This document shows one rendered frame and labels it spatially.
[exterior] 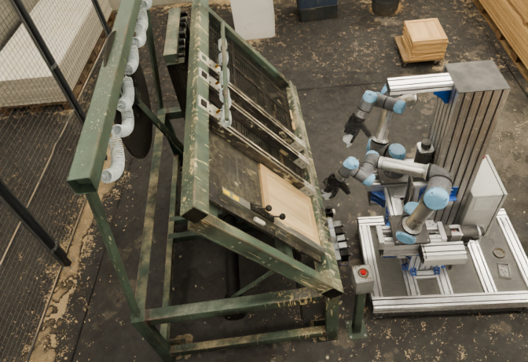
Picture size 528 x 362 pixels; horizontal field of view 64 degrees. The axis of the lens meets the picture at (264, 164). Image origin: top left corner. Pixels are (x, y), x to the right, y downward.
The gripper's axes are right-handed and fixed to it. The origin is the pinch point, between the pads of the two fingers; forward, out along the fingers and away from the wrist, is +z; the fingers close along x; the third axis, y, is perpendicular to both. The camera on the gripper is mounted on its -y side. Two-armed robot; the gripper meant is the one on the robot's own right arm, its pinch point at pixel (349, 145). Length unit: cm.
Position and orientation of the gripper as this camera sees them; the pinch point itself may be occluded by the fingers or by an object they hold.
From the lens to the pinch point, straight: 261.7
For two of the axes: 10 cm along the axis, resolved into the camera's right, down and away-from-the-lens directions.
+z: -3.2, 8.0, 5.0
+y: -9.2, -3.8, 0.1
